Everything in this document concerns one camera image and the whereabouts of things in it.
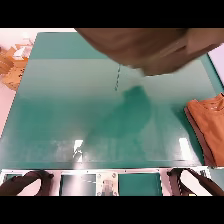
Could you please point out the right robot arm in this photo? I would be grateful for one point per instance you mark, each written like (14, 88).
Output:
(196, 183)

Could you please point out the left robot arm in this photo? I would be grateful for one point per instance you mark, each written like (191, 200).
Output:
(23, 183)

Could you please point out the orange T-shirt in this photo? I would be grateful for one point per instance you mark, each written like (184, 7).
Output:
(211, 123)

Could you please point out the silver frame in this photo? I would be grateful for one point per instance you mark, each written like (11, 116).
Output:
(106, 183)

